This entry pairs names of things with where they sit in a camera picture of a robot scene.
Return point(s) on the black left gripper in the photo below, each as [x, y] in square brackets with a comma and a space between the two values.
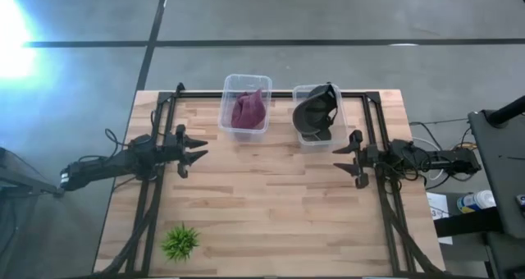
[172, 152]

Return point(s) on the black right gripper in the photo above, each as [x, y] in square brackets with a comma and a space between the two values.
[365, 158]

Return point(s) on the dark red cap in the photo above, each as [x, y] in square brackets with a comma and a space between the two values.
[248, 111]

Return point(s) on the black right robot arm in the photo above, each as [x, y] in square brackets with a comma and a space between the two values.
[430, 158]

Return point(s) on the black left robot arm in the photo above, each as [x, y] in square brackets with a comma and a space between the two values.
[106, 164]

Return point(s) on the clear plastic bin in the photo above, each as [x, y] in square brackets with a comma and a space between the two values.
[342, 127]
[246, 82]

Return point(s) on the small green artificial plant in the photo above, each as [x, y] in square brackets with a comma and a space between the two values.
[180, 243]

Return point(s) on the white paper sheet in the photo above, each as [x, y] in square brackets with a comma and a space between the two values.
[439, 205]

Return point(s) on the white wipes canister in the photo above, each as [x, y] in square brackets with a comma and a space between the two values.
[476, 201]

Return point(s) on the black bar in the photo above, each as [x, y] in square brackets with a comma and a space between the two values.
[467, 223]

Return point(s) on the grey cart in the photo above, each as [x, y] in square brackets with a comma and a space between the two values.
[502, 160]

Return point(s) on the black pole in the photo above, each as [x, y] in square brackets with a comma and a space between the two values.
[506, 111]

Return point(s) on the dark glass side table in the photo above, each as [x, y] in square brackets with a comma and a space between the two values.
[20, 180]

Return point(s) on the black metal table frame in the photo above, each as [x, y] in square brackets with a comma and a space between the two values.
[369, 106]

